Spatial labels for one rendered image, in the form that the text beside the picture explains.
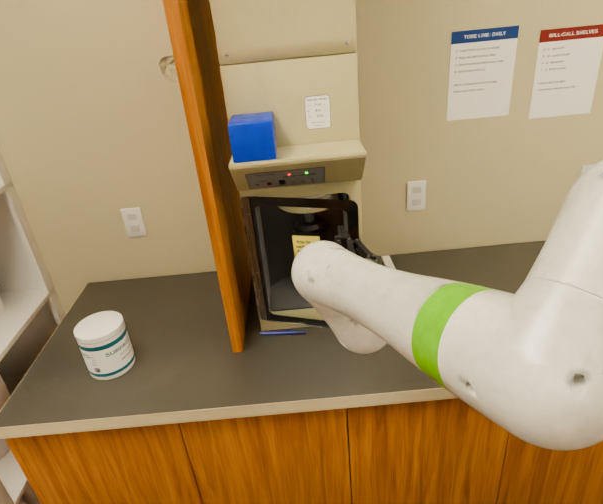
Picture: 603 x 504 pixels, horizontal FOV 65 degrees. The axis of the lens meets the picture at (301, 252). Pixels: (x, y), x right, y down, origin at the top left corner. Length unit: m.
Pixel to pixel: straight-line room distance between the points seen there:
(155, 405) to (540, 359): 1.07
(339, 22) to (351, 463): 1.16
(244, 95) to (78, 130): 0.76
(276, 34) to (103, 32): 0.68
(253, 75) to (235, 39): 0.09
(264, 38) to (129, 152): 0.76
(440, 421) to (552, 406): 1.00
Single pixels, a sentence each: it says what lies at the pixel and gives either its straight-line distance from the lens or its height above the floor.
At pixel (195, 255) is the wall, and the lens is 1.85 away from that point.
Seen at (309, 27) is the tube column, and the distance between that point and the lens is 1.17.
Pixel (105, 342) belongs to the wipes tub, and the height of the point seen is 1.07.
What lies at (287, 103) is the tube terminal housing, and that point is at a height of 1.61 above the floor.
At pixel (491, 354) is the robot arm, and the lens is 0.44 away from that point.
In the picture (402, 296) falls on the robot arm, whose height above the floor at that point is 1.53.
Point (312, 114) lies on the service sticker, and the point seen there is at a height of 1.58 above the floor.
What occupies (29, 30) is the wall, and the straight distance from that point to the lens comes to 1.77.
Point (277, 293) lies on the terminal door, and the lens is 1.36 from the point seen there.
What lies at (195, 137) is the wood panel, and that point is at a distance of 1.13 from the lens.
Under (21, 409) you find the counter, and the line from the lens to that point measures 1.51.
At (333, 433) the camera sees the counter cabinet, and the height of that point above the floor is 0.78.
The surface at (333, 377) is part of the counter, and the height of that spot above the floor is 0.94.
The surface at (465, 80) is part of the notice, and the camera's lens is 1.72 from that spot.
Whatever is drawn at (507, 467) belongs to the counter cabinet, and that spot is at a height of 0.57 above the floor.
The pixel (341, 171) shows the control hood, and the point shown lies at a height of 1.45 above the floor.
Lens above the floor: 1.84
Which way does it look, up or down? 28 degrees down
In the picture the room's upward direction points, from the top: 6 degrees counter-clockwise
